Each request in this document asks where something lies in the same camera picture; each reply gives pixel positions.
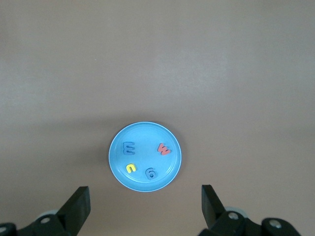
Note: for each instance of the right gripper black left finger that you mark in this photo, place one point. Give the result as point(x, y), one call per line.
point(73, 209)

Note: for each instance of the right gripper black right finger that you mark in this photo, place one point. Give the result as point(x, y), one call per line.
point(211, 209)

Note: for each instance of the yellow foam letter u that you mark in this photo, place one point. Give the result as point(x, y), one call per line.
point(128, 168)

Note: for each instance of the blue foam letter g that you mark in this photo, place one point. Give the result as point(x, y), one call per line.
point(150, 174)

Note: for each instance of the pink foam letter w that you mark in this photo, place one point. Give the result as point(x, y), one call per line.
point(164, 149)

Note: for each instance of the blue foam letter m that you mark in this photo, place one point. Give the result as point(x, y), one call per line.
point(128, 148)

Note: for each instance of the blue plate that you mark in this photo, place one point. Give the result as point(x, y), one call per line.
point(145, 137)

